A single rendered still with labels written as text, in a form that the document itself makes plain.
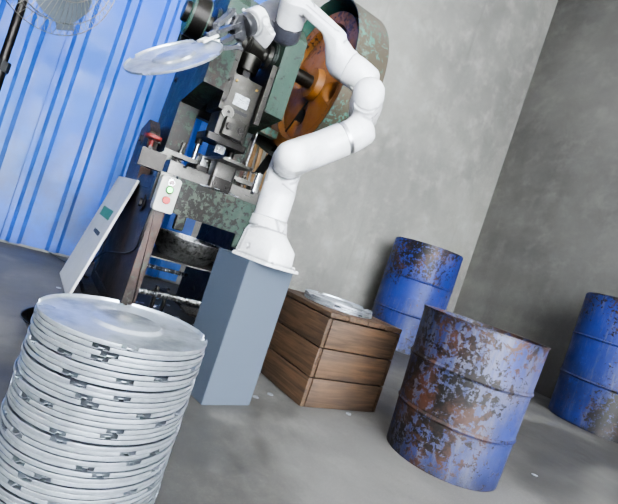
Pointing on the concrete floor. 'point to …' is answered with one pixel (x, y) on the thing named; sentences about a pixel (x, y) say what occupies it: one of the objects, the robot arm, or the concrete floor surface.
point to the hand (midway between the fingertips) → (208, 41)
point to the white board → (96, 232)
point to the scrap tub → (464, 398)
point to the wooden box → (329, 355)
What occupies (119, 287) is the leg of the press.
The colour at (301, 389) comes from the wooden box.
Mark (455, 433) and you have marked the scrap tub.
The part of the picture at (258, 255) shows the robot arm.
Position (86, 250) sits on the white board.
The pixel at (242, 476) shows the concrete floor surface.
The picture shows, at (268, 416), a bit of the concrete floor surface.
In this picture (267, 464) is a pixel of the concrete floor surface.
